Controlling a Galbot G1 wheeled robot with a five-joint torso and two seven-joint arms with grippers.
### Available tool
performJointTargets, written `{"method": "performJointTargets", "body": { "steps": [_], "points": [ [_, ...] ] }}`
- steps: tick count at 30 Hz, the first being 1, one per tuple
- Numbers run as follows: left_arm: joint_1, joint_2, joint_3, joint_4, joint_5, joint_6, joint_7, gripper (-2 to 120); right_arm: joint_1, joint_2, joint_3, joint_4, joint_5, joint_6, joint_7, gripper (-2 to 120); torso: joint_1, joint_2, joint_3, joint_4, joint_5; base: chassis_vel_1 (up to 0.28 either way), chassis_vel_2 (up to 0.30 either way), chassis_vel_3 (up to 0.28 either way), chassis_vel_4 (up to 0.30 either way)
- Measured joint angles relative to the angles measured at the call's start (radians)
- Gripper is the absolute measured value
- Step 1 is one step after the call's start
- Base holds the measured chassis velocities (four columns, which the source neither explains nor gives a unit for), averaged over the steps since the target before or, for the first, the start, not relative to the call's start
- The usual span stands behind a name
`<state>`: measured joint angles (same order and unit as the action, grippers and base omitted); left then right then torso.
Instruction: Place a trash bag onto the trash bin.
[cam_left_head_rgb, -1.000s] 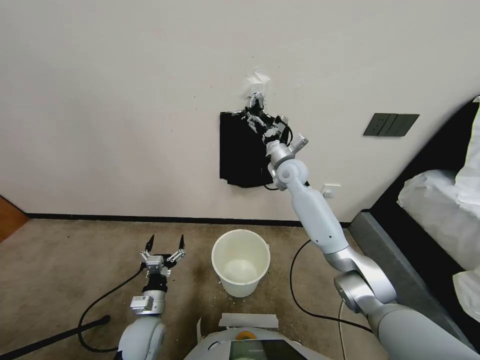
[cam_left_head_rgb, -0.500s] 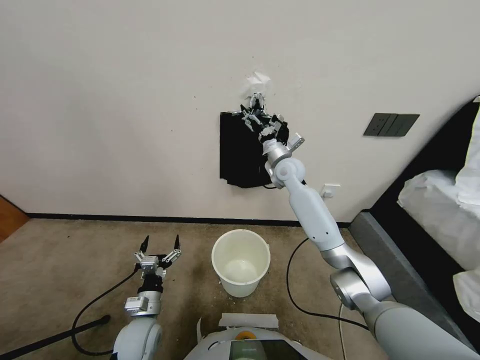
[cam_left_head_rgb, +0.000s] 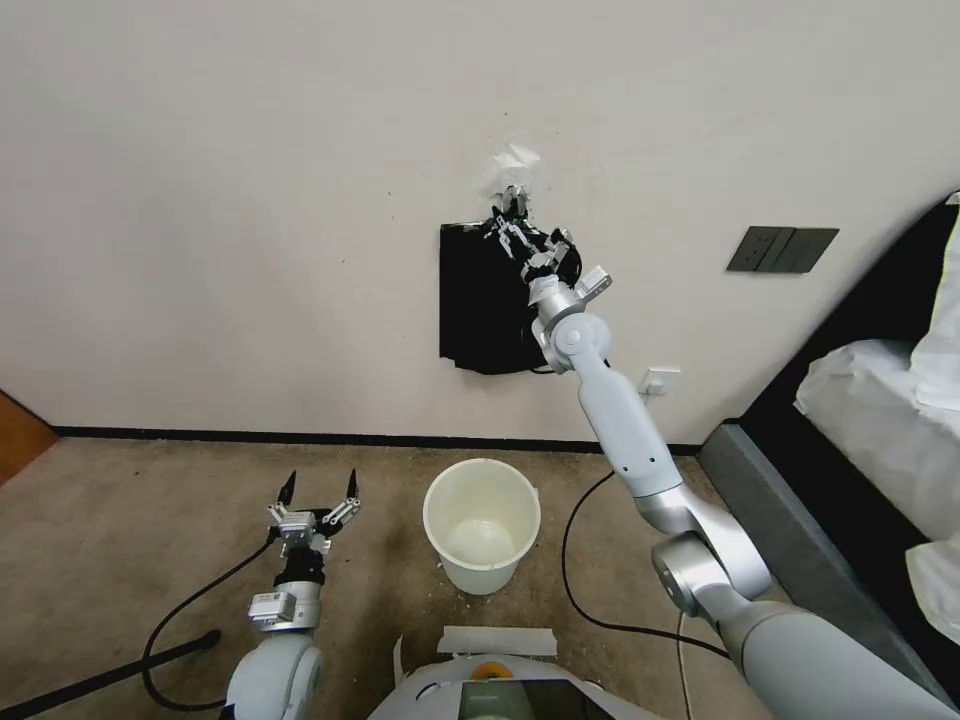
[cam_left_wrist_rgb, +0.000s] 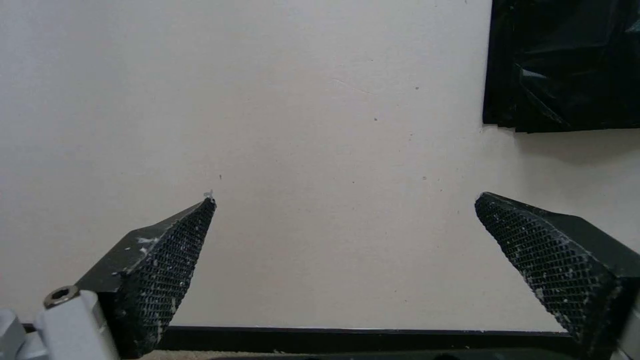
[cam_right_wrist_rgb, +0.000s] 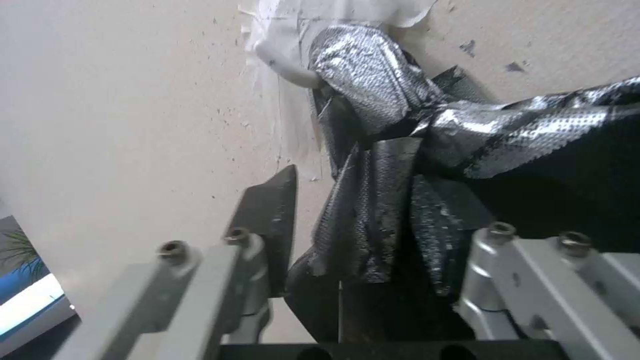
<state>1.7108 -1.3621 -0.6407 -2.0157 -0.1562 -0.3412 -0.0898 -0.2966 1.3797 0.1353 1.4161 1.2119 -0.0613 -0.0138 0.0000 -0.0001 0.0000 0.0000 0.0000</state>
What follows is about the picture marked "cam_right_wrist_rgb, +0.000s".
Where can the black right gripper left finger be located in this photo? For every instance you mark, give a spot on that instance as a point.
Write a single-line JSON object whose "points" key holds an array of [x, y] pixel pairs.
{"points": [[265, 225]]}

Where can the white translucent plastic bag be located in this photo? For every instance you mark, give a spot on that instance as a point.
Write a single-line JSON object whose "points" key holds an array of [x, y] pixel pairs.
{"points": [[281, 48]]}

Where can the black glossy trash bag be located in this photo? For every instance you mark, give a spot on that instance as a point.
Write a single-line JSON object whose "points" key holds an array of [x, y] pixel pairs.
{"points": [[375, 86]]}

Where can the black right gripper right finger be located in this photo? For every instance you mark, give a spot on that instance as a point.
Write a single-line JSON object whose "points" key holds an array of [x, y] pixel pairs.
{"points": [[540, 292]]}

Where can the blue and white screen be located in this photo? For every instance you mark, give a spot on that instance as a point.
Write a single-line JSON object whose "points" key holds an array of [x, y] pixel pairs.
{"points": [[30, 300]]}

